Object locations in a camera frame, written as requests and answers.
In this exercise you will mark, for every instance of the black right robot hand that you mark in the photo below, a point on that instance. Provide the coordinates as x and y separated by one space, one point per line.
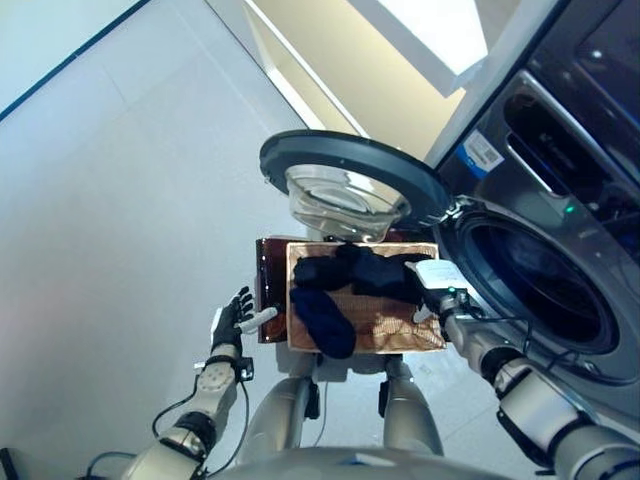
442 277

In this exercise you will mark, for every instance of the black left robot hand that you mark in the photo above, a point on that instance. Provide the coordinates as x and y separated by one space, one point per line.
227 325

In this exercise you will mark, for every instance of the black garment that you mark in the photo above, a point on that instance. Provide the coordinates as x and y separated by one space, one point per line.
320 272
385 277

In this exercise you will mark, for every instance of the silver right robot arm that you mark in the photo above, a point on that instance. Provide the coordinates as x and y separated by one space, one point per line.
535 400

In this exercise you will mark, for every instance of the grey front-load washing machine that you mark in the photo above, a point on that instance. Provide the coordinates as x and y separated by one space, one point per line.
550 210

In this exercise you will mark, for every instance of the round glass washing machine door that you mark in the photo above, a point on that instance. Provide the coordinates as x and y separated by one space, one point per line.
350 165

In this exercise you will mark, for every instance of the light brown wicker laundry basket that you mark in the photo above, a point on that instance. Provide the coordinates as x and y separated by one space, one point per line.
390 330

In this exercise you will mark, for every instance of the navy blue garment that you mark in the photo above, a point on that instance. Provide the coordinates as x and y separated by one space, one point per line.
325 325

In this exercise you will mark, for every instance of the silver left robot leg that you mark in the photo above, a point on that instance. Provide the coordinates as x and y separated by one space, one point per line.
280 410

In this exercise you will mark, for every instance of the silver robot leg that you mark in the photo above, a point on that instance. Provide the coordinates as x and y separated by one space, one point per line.
280 410
410 410

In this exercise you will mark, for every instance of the blue barcode sticker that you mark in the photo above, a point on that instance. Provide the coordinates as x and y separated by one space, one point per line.
482 154

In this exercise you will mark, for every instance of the silver right robot leg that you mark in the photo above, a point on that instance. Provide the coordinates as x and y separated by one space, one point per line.
410 410

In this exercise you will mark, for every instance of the grey robot torso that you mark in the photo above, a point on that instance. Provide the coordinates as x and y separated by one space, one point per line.
350 465

